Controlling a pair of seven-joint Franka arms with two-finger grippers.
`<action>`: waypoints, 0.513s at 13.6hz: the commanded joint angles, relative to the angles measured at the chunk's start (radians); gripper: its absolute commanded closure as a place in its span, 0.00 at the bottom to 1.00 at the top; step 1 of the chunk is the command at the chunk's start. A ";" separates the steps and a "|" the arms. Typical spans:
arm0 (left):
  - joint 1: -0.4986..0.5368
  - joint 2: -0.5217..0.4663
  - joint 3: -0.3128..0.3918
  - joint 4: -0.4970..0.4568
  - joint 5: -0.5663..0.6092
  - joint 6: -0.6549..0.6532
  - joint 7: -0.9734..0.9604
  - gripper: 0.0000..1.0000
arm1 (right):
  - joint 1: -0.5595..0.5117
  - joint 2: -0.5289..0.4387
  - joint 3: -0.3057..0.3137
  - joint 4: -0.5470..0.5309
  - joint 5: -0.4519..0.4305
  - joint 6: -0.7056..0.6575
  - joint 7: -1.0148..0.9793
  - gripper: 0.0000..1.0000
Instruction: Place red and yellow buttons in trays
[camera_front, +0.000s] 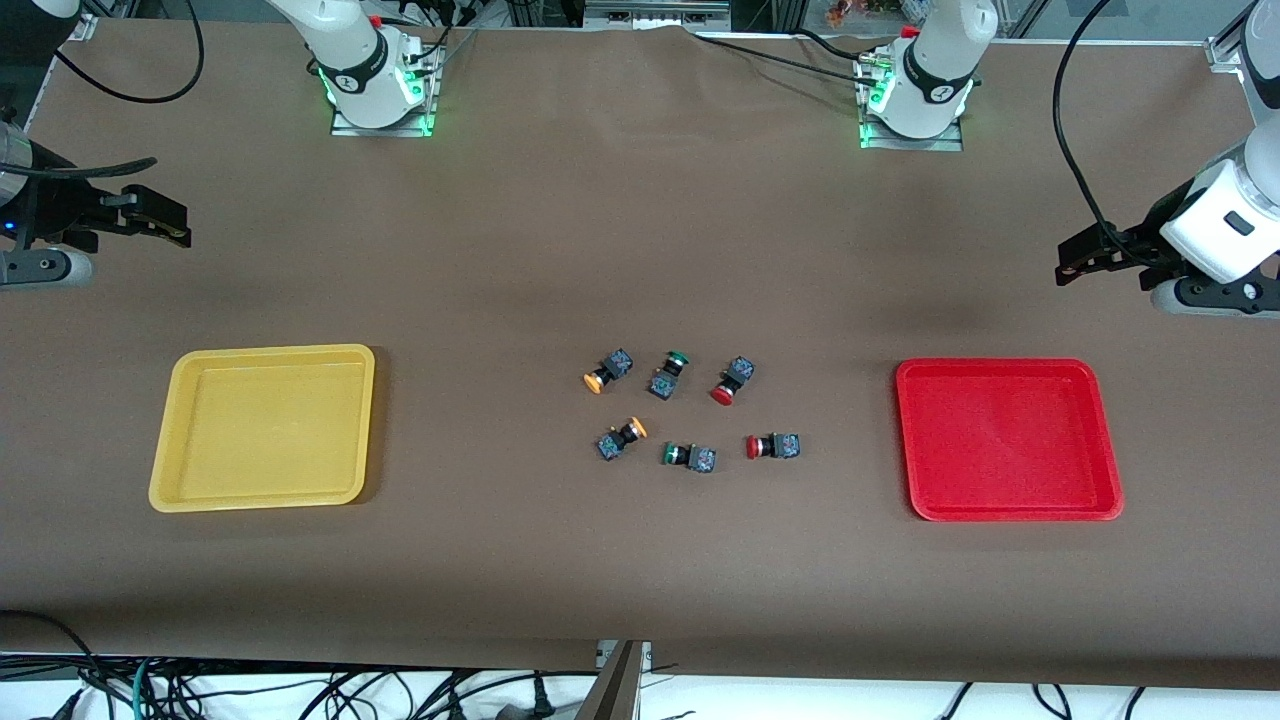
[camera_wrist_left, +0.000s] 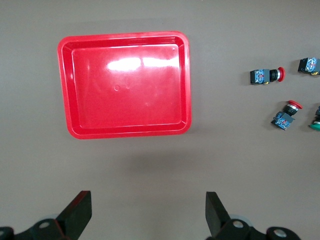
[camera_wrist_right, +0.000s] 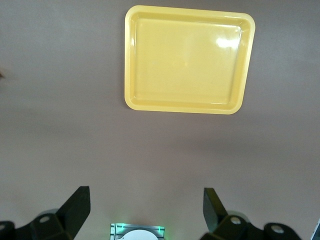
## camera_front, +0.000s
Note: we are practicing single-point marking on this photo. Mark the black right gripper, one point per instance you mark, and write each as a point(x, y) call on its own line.
point(58, 211)

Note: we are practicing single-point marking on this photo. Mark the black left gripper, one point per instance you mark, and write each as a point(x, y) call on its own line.
point(1136, 243)

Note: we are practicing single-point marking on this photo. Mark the red push button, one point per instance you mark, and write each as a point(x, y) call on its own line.
point(722, 393)
point(785, 446)

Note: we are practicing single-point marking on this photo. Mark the yellow push button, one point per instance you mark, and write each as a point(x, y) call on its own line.
point(612, 445)
point(615, 363)

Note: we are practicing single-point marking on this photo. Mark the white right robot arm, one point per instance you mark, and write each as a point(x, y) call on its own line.
point(355, 70)

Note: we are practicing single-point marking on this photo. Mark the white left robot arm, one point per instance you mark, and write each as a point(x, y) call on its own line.
point(935, 70)

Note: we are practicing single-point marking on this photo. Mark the red plastic tray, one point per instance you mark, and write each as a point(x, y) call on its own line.
point(1005, 440)

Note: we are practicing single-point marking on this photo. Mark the yellow plastic tray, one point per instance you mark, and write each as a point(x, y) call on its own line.
point(265, 430)

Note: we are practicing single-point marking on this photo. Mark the green push button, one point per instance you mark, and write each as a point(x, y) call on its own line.
point(662, 383)
point(700, 460)

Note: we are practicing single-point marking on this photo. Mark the brown table mat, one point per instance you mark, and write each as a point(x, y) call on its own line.
point(640, 250)

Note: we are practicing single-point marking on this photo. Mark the grey metal box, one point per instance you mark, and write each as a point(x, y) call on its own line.
point(655, 15)

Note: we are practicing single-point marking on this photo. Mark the black power plug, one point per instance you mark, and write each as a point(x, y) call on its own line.
point(543, 700)

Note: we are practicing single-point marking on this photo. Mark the dark metal beam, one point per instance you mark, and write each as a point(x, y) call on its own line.
point(612, 690)

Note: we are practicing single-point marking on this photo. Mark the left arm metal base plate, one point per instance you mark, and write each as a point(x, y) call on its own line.
point(955, 145)

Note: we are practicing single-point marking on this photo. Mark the aluminium frame profile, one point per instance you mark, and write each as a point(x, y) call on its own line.
point(1225, 52)
point(80, 30)

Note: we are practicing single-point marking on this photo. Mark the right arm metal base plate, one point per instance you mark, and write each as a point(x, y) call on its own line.
point(345, 127)

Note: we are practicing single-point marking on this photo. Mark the silver metal bracket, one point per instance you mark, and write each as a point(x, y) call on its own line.
point(604, 655)

